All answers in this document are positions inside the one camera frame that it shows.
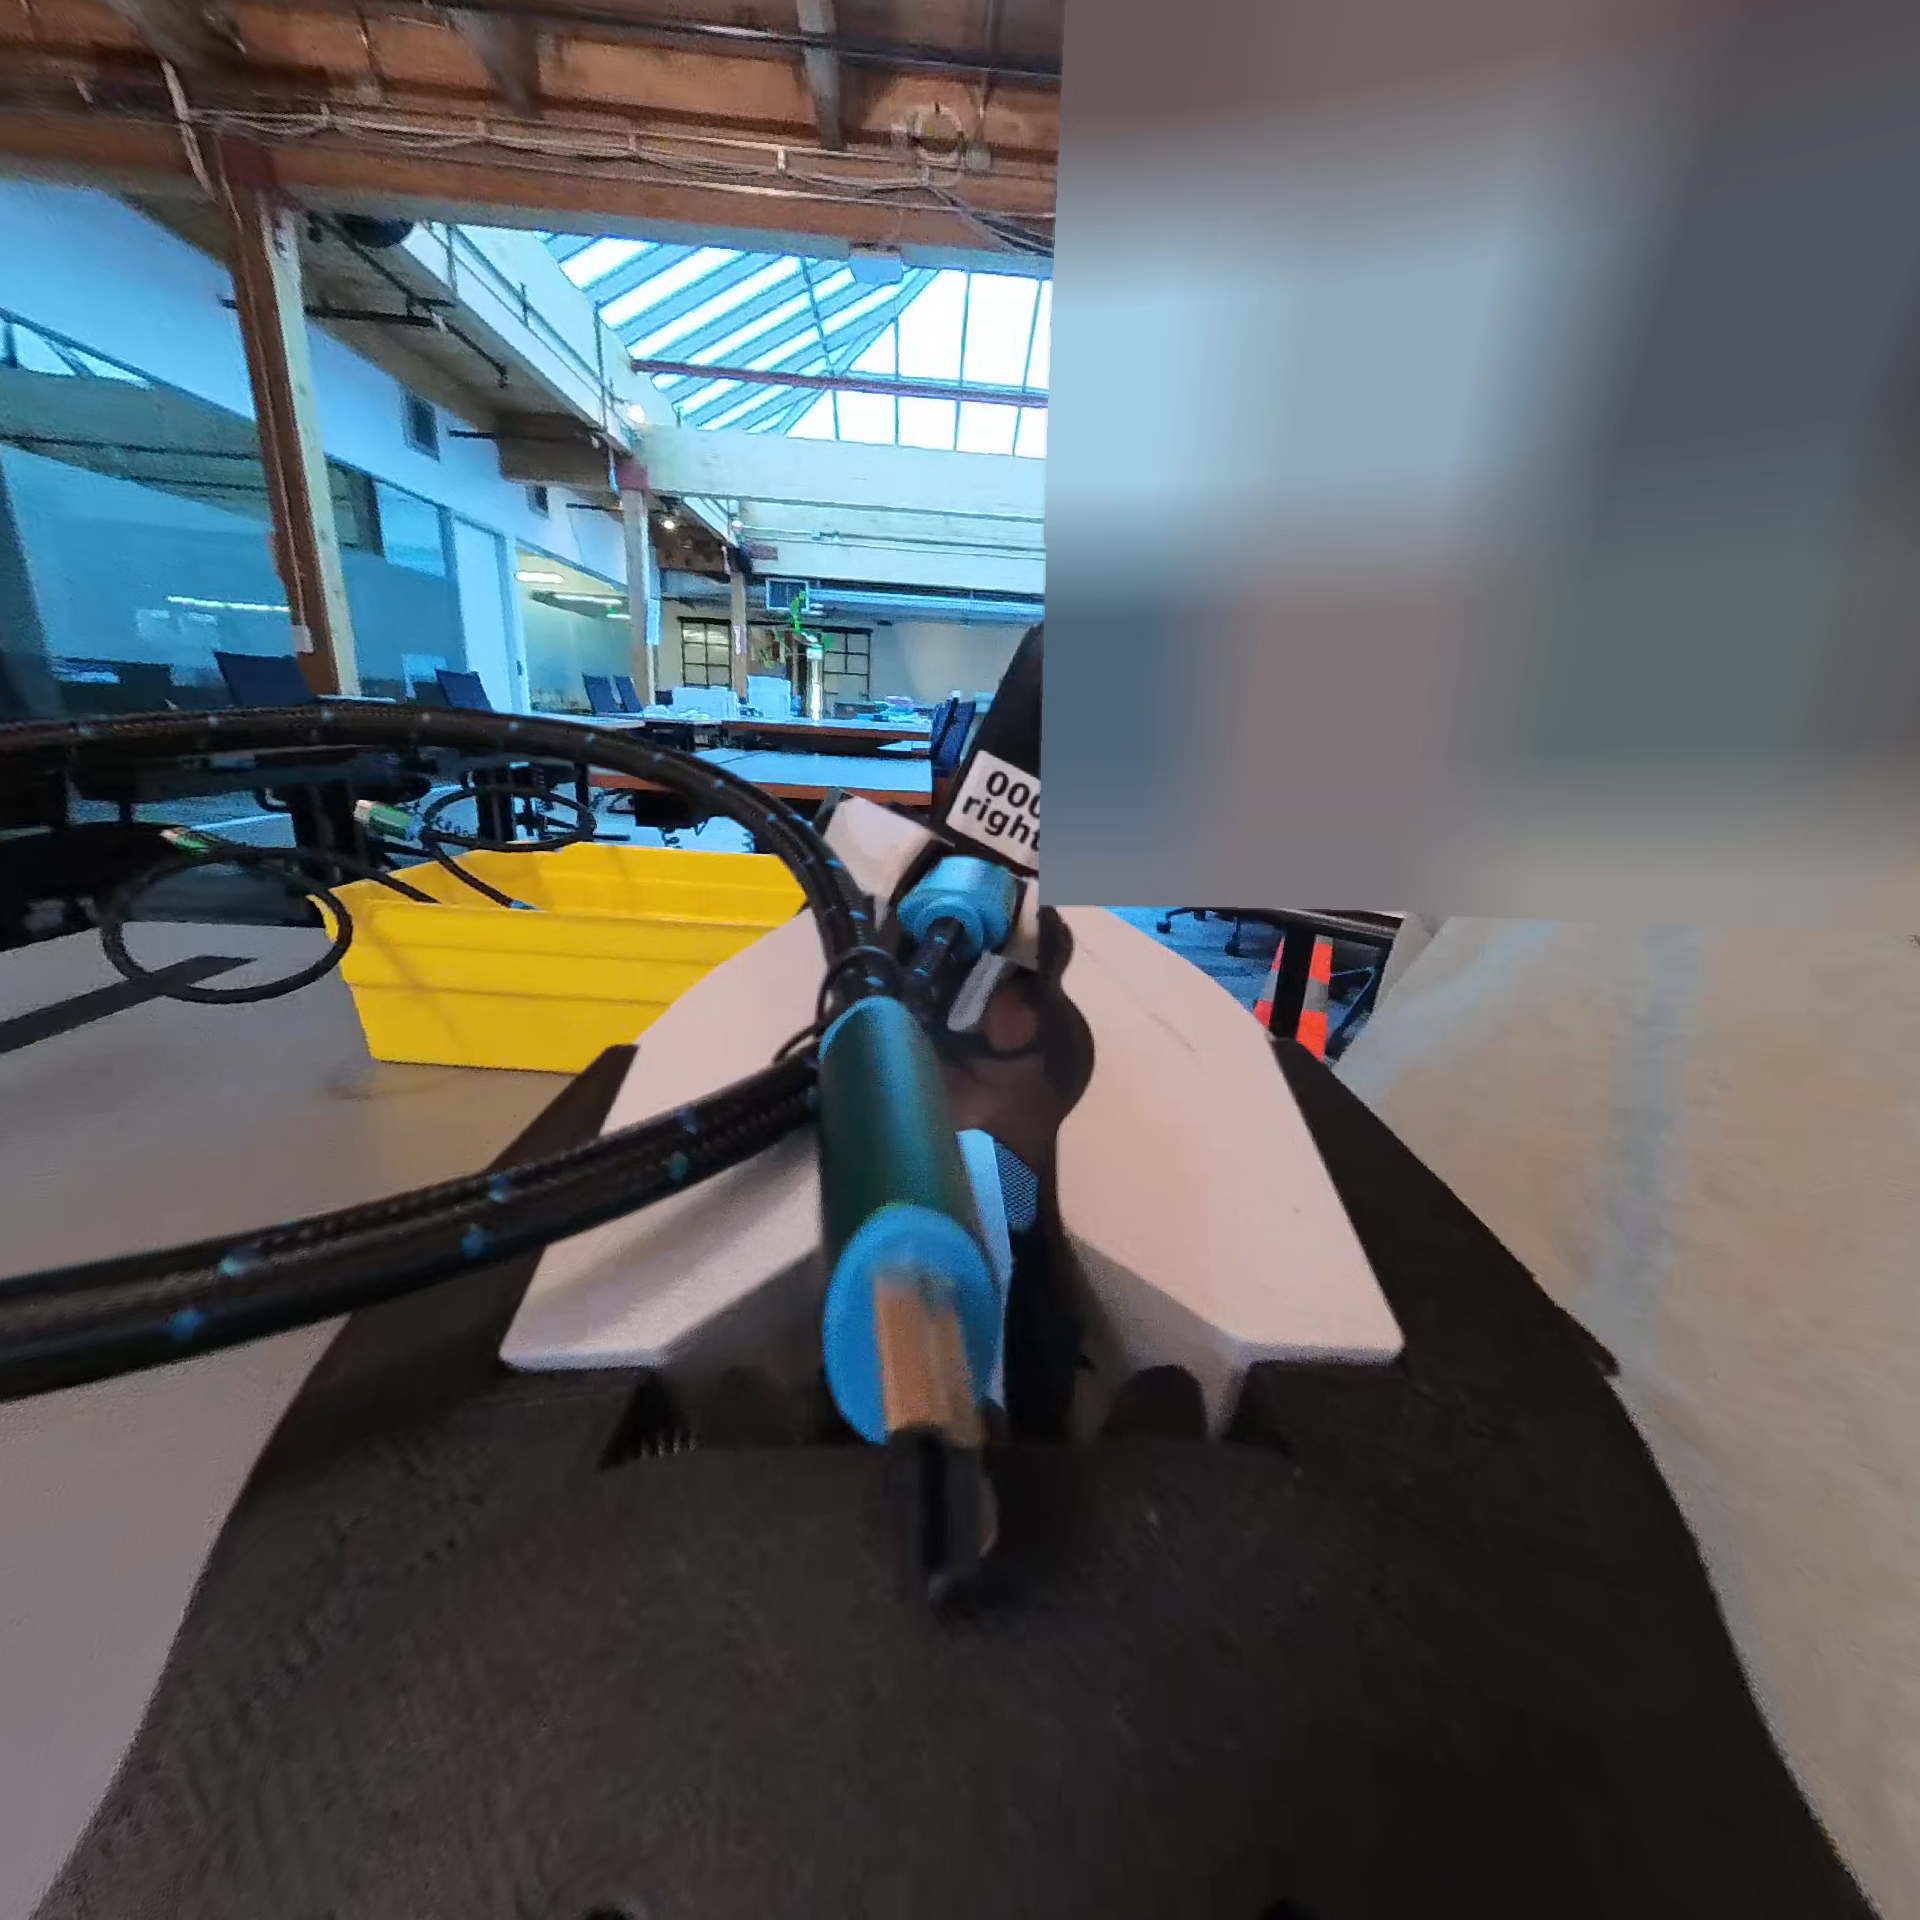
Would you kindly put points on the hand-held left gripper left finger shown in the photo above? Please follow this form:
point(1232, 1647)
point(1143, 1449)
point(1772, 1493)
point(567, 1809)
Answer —
point(691, 1288)

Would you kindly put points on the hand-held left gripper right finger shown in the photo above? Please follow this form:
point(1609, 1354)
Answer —
point(1201, 1201)

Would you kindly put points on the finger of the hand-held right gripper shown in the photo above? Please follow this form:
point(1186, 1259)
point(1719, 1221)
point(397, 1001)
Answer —
point(888, 837)
point(998, 960)

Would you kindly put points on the yellow plastic bin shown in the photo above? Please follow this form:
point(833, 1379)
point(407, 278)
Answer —
point(574, 960)

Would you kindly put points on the wooden office desk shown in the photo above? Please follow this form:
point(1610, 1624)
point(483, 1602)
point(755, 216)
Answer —
point(839, 774)

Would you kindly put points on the orange traffic cone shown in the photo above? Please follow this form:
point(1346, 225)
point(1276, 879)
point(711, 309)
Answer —
point(1300, 996)

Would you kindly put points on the wooden support column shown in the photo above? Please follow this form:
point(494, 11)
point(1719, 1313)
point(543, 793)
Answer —
point(637, 585)
point(294, 452)

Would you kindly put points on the glass skylight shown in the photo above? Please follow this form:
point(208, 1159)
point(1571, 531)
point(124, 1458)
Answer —
point(839, 344)

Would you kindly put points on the black office chair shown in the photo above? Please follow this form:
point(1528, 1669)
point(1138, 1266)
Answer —
point(270, 676)

